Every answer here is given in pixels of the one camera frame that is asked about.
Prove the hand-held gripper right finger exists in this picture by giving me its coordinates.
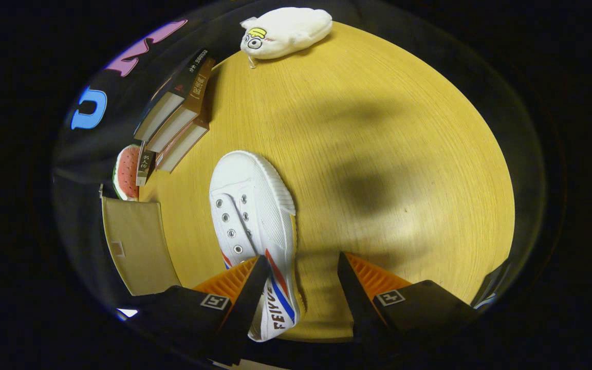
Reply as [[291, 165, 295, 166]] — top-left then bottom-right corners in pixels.
[[337, 251, 479, 346]]

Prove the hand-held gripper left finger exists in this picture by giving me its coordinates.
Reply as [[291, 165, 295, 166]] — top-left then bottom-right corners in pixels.
[[131, 254, 272, 367]]

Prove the white canvas shoe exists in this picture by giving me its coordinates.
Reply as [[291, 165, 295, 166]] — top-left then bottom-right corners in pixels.
[[209, 150, 302, 343]]

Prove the beige fabric storage box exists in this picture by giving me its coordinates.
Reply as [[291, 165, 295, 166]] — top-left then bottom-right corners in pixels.
[[101, 197, 183, 297]]

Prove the white portrait cover book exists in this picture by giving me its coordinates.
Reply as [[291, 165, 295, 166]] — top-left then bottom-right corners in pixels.
[[136, 141, 157, 187]]

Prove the brown cover book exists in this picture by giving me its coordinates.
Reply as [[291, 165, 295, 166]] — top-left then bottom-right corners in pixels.
[[146, 57, 216, 154], [155, 118, 211, 173]]

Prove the watermelon slice toy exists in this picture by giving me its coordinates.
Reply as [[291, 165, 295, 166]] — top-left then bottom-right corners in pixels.
[[113, 144, 143, 201]]

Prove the black cover book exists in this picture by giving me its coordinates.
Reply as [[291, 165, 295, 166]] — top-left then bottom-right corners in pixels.
[[133, 49, 210, 142]]

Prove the white plush face pouch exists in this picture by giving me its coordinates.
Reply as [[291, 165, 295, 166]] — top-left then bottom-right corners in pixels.
[[239, 7, 334, 68]]

